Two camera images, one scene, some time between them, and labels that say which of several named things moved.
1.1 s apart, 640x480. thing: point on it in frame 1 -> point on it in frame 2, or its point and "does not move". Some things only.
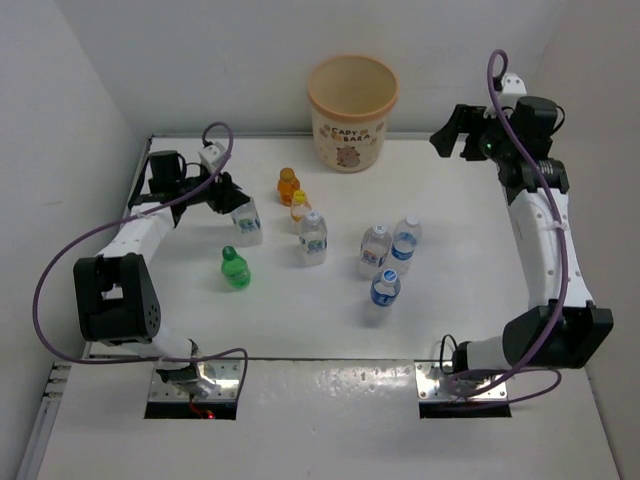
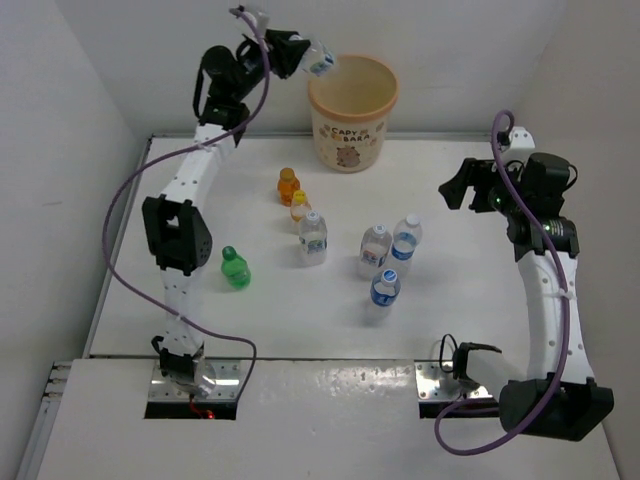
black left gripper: (230, 196) -> (286, 52)
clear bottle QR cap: (313, 239) does not move
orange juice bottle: (287, 185) does not move
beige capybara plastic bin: (350, 98) does not move
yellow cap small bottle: (299, 207) does not move
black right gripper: (465, 119) -> (473, 172)
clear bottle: (247, 224) -> (318, 59)
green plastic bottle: (235, 268) does not move
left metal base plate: (227, 374) does not move
